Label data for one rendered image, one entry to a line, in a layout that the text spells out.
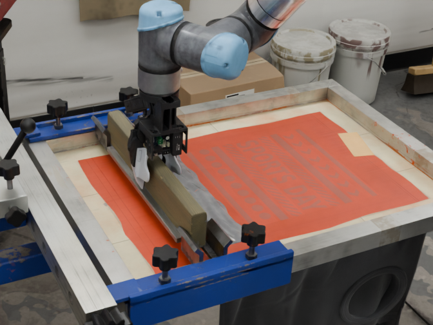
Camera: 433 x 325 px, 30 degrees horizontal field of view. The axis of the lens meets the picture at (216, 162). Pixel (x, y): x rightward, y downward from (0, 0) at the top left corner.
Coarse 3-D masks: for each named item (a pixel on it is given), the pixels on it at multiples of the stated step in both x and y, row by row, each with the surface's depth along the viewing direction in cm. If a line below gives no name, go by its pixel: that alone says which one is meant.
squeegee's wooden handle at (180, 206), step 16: (112, 112) 167; (112, 128) 166; (128, 128) 161; (112, 144) 168; (128, 160) 160; (160, 160) 151; (160, 176) 147; (160, 192) 148; (176, 192) 142; (176, 208) 142; (192, 208) 138; (176, 224) 144; (192, 224) 137
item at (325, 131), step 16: (320, 112) 194; (240, 128) 186; (256, 128) 186; (272, 128) 186; (288, 128) 187; (304, 128) 187; (320, 128) 187; (336, 128) 188; (192, 144) 178; (208, 144) 178; (320, 144) 181; (336, 144) 181; (80, 160) 170; (96, 160) 170; (112, 160) 171; (96, 176) 165; (112, 176) 165; (112, 192) 160; (128, 192) 160; (112, 208) 155; (128, 208) 156
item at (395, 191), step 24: (360, 168) 173; (384, 168) 173; (216, 192) 162; (384, 192) 165; (408, 192) 166; (120, 216) 153; (144, 216) 154; (312, 216) 157; (336, 216) 157; (360, 216) 157; (144, 240) 147; (168, 240) 148
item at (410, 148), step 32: (256, 96) 192; (288, 96) 194; (320, 96) 199; (352, 96) 195; (384, 128) 182; (32, 160) 167; (416, 160) 174; (64, 192) 153; (96, 224) 145; (352, 224) 149; (384, 224) 149; (416, 224) 151; (96, 256) 137; (320, 256) 143
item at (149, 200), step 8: (112, 152) 166; (120, 160) 163; (120, 168) 162; (128, 168) 161; (128, 176) 158; (136, 184) 156; (144, 192) 153; (144, 200) 153; (152, 200) 151; (152, 208) 150; (160, 208) 149; (160, 216) 147; (168, 224) 145; (168, 232) 144; (176, 232) 143; (176, 240) 142
